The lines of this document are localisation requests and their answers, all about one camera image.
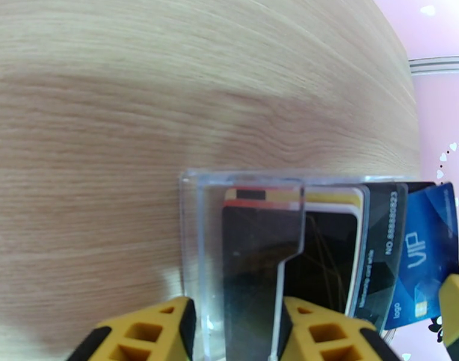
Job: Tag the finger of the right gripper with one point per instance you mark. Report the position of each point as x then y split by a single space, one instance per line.
456 307

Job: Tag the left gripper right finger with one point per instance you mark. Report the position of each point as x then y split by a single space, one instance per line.
289 333

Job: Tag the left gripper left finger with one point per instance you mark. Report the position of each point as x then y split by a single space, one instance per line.
188 333

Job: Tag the blue VIP card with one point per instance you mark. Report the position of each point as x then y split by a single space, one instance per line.
424 258

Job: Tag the clear acrylic card stand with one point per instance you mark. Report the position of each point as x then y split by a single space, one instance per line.
199 239

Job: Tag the black card gold lines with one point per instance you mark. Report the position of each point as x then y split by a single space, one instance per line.
327 258

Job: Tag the black numbered card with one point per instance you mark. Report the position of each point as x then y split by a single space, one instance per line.
383 228

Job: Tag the black bear wall sticker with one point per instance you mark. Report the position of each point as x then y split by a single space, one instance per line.
435 326

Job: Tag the aluminium frame post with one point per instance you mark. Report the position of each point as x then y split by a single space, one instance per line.
439 65

